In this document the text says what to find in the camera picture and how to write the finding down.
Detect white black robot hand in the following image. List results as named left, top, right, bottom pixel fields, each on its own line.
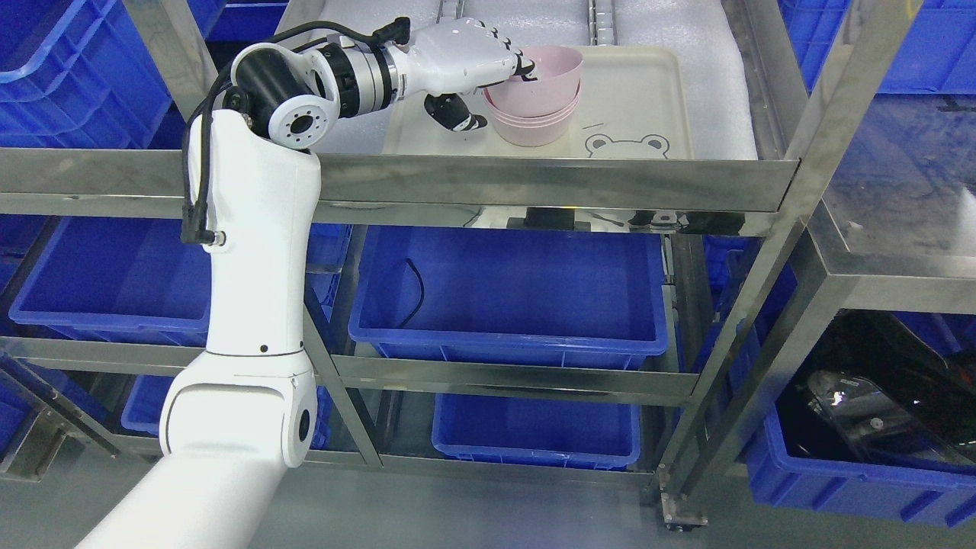
left=387, top=18, right=540, bottom=133

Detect pink plastic bowl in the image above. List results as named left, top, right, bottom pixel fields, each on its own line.
left=484, top=45, right=583, bottom=117

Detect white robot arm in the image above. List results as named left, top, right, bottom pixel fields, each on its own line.
left=79, top=17, right=411, bottom=548

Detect steel shelf unit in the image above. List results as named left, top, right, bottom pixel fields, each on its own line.
left=0, top=0, right=976, bottom=531

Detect stacked pink bowls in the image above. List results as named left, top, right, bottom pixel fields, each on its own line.
left=484, top=85, right=581, bottom=147

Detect cream bear tray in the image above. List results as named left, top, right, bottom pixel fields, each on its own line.
left=383, top=47, right=694, bottom=160

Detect large blue bin centre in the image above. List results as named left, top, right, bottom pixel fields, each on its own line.
left=348, top=226, right=669, bottom=371

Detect blue bin bottom centre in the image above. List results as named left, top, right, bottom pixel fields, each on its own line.
left=430, top=393, right=641, bottom=471

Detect blue bin left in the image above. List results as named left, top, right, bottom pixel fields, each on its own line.
left=10, top=217, right=352, bottom=357

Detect blue bin with black items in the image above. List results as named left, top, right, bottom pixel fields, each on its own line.
left=745, top=310, right=975, bottom=528

